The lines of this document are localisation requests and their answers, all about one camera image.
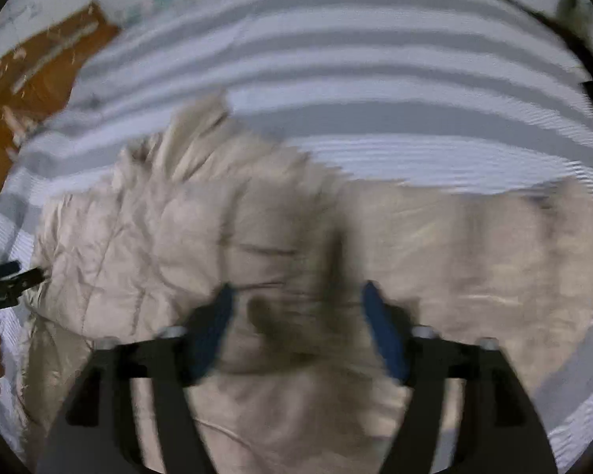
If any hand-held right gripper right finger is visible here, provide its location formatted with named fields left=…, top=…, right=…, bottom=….
left=361, top=280, right=559, bottom=474

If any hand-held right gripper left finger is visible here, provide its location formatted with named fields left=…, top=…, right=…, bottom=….
left=37, top=281, right=238, bottom=474

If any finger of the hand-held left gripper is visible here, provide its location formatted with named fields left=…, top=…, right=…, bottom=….
left=0, top=261, right=43, bottom=308

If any beige puffer jacket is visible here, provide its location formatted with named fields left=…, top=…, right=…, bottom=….
left=17, top=94, right=593, bottom=474

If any brown wooden headboard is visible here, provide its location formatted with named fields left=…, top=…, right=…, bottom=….
left=0, top=2, right=122, bottom=228

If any grey white striped bed cover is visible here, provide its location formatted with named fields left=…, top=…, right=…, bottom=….
left=0, top=0, right=593, bottom=474

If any teal pink pillow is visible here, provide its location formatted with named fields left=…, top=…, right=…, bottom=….
left=121, top=0, right=175, bottom=25

